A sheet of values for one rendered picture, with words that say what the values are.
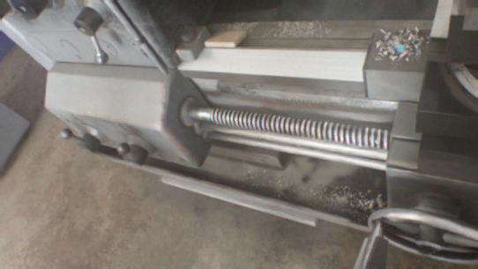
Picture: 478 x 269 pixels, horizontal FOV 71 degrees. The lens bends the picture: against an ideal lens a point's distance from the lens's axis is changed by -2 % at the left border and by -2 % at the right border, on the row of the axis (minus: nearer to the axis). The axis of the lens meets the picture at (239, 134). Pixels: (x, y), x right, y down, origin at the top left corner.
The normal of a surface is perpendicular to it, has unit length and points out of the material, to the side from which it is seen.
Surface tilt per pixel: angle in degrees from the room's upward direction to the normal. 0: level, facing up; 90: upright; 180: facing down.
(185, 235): 0
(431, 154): 90
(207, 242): 0
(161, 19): 90
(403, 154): 0
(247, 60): 36
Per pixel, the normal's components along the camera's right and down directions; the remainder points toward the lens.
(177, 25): 0.85, 0.15
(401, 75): -0.37, 0.84
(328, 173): -0.36, -0.52
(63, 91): -0.51, 0.00
